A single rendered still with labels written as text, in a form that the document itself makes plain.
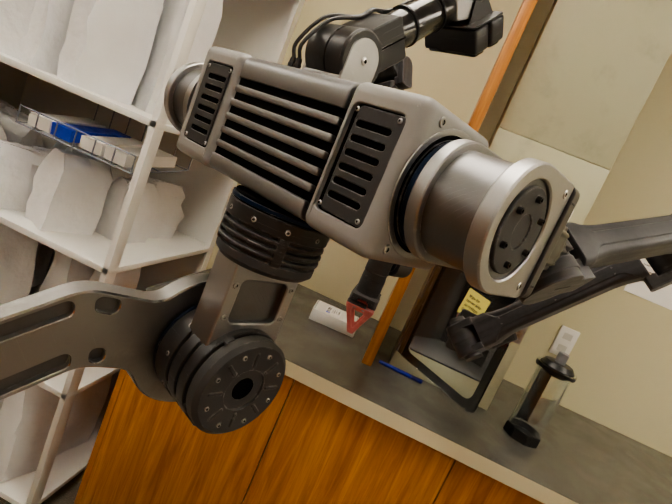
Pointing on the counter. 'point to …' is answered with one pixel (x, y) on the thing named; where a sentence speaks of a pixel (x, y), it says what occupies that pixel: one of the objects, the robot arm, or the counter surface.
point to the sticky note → (474, 302)
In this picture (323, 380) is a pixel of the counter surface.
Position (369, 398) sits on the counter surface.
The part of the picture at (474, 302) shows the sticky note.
